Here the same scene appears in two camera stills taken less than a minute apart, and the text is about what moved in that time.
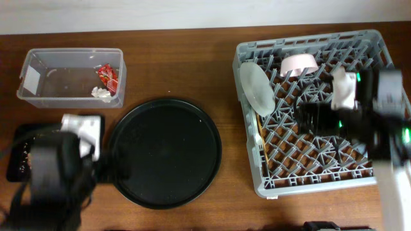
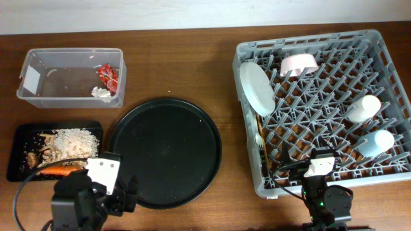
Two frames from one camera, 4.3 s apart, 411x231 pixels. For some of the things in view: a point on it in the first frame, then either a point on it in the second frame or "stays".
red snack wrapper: (108, 77) stays
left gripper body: (106, 169) → (116, 203)
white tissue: (102, 94) stays
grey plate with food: (257, 88) stays
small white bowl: (296, 64) stays
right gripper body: (340, 122) → (332, 169)
